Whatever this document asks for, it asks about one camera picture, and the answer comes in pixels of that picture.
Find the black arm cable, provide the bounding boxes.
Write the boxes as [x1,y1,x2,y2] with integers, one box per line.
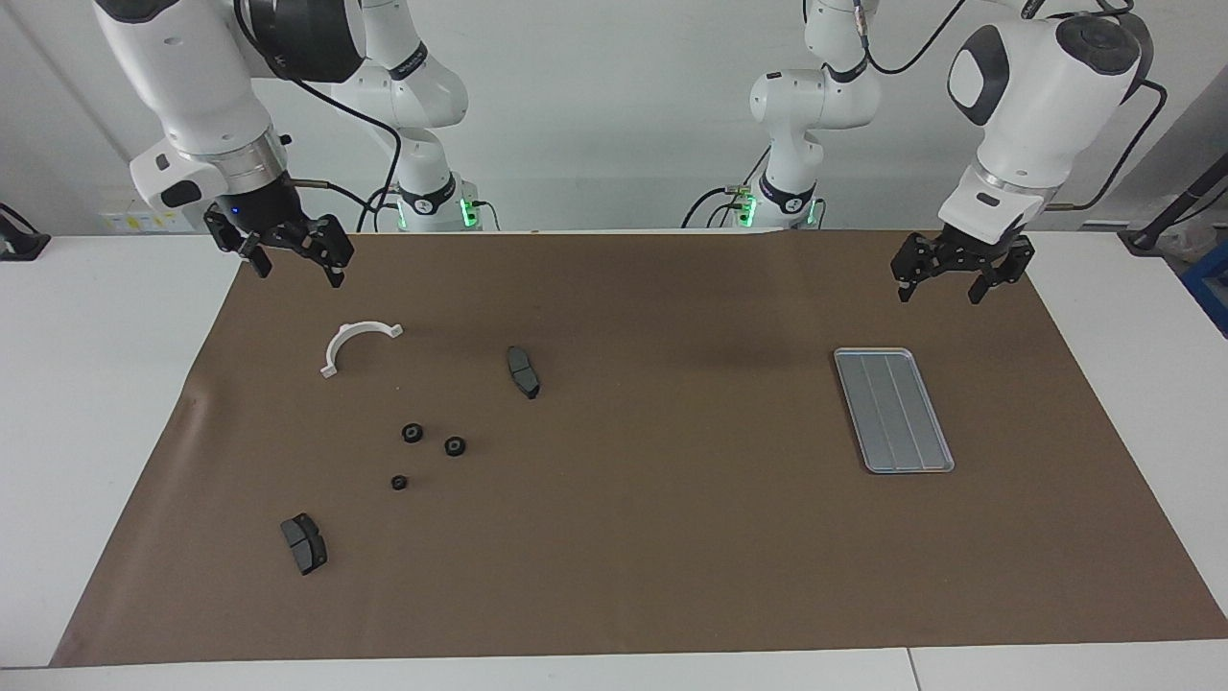
[233,0,402,210]
[849,0,1169,212]

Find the black clamp mount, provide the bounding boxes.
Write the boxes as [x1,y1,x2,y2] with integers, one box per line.
[0,203,51,262]

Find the clear plastic bag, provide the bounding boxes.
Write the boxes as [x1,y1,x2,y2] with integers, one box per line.
[1161,226,1212,262]

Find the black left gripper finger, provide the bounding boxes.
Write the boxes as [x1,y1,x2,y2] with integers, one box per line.
[890,235,937,303]
[967,237,1036,305]

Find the white wall socket box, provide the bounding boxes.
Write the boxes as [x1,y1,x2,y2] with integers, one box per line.
[101,200,207,234]

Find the blue plastic crate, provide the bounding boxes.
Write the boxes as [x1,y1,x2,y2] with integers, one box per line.
[1180,240,1228,339]

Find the white curved plastic bracket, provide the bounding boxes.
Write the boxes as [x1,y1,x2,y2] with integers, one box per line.
[319,322,405,379]

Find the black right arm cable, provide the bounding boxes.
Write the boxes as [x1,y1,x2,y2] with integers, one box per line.
[233,0,402,210]

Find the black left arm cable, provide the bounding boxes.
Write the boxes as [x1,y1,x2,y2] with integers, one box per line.
[849,0,1169,212]

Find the black base power cable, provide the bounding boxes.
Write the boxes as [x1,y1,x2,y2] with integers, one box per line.
[355,187,399,233]
[681,185,759,229]

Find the dark grey brake pad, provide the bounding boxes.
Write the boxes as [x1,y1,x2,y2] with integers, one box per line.
[506,345,542,401]
[279,512,329,577]

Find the black tripod stand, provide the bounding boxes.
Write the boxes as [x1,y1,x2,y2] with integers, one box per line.
[1122,154,1228,255]

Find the brown paper table mat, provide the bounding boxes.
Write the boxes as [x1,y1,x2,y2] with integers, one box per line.
[50,228,1228,668]

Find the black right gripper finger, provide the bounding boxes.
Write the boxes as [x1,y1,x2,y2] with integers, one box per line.
[204,206,272,280]
[307,215,355,290]

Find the silver metal tray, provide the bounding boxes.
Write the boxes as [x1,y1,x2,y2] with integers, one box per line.
[833,347,956,475]

